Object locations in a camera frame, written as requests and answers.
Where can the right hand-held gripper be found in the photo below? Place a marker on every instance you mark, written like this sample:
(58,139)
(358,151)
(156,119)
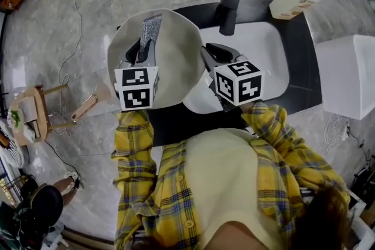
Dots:
(237,85)

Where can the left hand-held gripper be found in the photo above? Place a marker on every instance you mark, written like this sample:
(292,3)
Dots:
(134,87)

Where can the steel wool scrubber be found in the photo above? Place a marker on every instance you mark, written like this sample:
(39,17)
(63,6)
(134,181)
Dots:
(150,29)

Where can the cream white bowl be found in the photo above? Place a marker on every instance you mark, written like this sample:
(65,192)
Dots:
(178,47)

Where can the person's left forearm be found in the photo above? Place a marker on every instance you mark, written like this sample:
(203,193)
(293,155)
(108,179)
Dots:
(134,140)

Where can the person's right forearm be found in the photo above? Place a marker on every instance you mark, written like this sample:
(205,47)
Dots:
(272,126)

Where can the white sink basin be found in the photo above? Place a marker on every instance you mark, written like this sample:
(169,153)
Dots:
(257,47)

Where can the black faucet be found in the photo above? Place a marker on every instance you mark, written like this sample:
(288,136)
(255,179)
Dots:
(230,8)

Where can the black sink cabinet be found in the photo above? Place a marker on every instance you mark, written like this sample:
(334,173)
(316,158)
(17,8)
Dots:
(301,67)

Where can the wooden coffee table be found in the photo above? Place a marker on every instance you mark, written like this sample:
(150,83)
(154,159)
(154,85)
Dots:
(43,117)

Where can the person's torso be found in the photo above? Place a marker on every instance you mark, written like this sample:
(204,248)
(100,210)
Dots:
(222,178)

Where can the stack of books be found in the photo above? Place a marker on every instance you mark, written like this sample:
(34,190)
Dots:
(29,114)

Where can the white square cabinet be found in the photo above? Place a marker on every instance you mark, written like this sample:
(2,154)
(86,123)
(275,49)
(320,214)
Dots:
(345,76)

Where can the potted flower plant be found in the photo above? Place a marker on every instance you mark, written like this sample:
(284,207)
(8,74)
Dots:
(15,120)

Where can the striped beanbag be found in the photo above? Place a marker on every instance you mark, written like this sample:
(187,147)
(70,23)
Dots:
(11,149)

